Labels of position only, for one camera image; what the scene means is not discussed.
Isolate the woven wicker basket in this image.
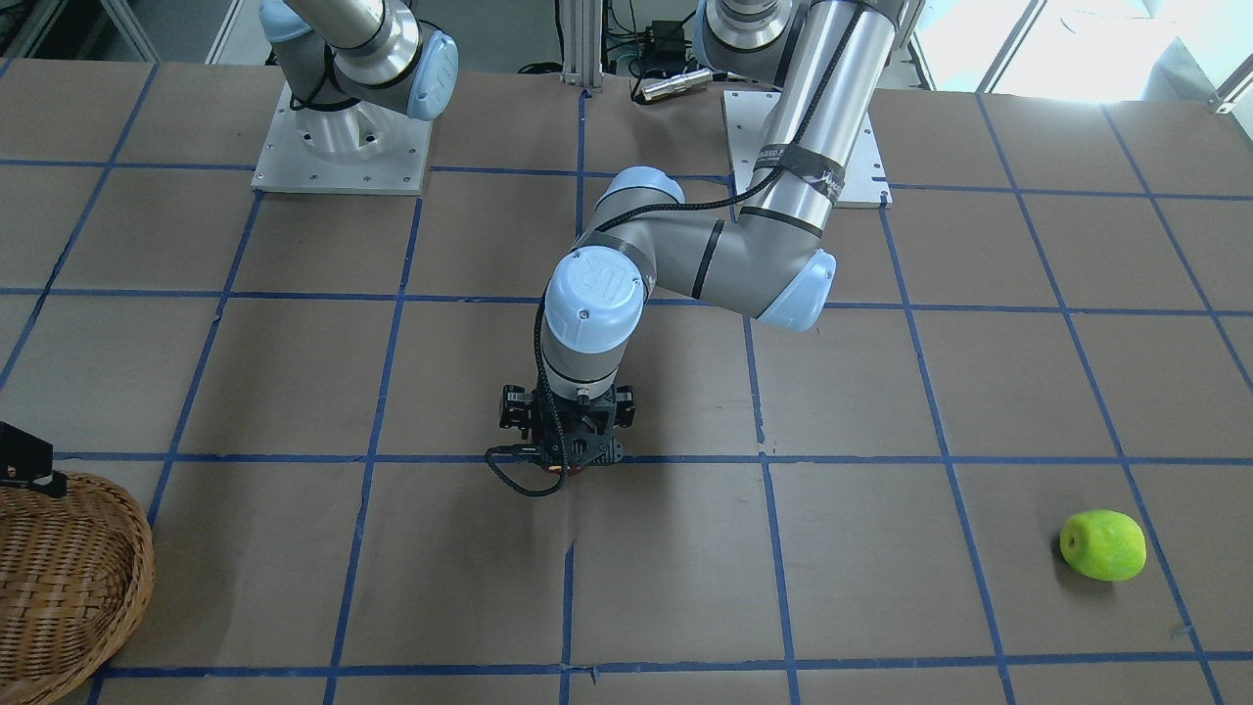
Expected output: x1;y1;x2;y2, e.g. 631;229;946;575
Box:
1;473;157;704

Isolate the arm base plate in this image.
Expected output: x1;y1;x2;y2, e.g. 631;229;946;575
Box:
723;89;893;209
252;85;434;197

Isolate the black camera on stand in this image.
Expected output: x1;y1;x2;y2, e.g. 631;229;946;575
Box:
1;421;68;498

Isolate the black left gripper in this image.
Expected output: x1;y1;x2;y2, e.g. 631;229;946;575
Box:
497;384;635;476

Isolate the green apple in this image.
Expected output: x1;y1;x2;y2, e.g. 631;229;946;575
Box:
1059;508;1146;582

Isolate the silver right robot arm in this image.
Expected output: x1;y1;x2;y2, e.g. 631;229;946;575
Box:
259;1;459;121

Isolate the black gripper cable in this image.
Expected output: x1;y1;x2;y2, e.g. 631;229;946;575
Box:
486;294;569;498

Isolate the silver metal cylinder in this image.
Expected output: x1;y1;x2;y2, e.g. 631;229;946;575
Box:
638;68;715;106

